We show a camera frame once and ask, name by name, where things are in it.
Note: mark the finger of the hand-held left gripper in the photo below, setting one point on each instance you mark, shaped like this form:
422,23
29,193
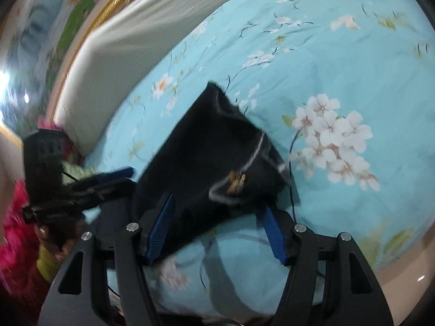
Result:
102,181

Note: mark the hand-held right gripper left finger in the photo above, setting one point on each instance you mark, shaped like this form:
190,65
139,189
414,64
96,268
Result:
162,225

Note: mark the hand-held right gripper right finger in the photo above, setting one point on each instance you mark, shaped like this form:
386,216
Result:
274,236

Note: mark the black pants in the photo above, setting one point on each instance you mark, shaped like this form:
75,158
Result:
217,163

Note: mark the person's left hand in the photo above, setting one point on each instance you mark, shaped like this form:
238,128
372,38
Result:
56,236

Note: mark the light blue floral bed sheet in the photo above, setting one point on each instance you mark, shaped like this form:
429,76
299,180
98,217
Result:
272,108

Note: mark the white pillow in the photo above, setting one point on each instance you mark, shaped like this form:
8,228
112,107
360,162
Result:
136,51

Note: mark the floral headboard with gold trim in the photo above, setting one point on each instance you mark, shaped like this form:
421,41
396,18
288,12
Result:
57,37

